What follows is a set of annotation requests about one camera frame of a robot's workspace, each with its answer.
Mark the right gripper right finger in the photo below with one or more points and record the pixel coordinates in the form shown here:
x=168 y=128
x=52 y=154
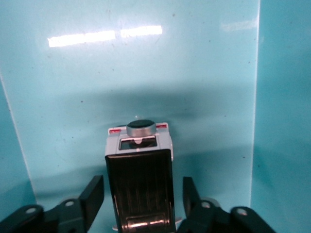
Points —
x=193 y=206

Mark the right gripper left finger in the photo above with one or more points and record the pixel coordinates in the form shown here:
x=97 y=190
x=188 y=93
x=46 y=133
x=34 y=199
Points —
x=91 y=196

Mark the white jeep toy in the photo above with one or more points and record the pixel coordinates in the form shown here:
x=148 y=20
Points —
x=138 y=184

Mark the cyan plastic bin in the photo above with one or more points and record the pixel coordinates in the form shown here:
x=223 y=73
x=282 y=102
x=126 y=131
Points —
x=170 y=72

